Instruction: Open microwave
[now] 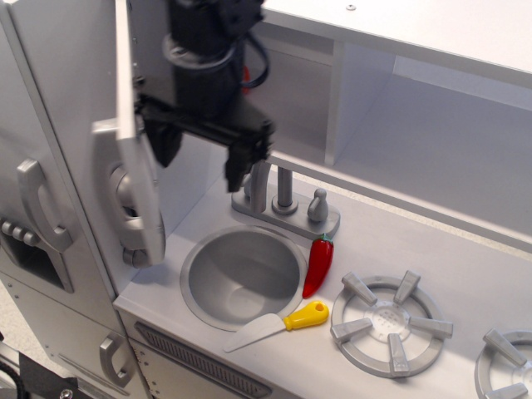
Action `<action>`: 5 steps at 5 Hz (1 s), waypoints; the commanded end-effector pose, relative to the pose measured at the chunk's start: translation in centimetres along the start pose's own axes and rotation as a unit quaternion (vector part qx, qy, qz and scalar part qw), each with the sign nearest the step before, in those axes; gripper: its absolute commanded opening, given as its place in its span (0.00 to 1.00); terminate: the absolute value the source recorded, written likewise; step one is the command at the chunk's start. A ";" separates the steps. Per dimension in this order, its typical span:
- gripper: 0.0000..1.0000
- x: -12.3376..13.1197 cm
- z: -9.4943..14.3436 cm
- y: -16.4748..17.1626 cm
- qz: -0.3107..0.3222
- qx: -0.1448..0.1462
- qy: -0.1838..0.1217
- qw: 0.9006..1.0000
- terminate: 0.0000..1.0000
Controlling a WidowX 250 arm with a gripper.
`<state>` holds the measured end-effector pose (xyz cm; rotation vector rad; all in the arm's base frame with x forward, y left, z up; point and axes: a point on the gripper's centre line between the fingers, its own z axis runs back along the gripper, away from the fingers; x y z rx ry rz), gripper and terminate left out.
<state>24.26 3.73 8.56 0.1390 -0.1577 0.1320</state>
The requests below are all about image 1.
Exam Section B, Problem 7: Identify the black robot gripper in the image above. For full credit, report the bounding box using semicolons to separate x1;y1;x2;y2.
135;1;274;192

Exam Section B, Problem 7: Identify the white toy microwave door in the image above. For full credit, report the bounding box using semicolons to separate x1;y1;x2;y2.
90;0;166;267

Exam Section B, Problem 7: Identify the grey toy faucet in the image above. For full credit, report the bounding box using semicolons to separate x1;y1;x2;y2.
231;161;341;239

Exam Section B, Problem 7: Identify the round grey toy sink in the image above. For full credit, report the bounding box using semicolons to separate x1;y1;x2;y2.
180;226;308;332

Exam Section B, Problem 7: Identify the red toy chili pepper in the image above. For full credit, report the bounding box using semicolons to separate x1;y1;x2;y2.
303;234;334;298

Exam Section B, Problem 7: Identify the grey ice dispenser panel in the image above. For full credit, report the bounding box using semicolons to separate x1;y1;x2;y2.
1;216;74;293

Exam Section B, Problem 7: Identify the grey oven vent grille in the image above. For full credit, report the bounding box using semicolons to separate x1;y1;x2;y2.
135;323;272;398

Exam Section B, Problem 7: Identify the grey toy stove burner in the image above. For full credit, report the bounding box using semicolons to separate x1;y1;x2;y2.
330;270;454;379

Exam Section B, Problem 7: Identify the grey toy wall telephone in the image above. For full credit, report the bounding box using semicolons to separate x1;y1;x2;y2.
103;164;166;268

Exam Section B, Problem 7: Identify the grey fridge door handle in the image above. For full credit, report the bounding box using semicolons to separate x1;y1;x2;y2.
17;159;72;253

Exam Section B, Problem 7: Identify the yellow handled toy knife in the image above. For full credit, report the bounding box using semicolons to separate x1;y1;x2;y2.
223;301;329;353

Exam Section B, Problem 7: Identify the grey lower door handle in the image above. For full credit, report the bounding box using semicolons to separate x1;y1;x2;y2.
99;332;133;388

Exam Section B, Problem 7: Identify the black cable lower left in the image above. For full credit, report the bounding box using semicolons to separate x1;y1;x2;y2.
0;359;26;399

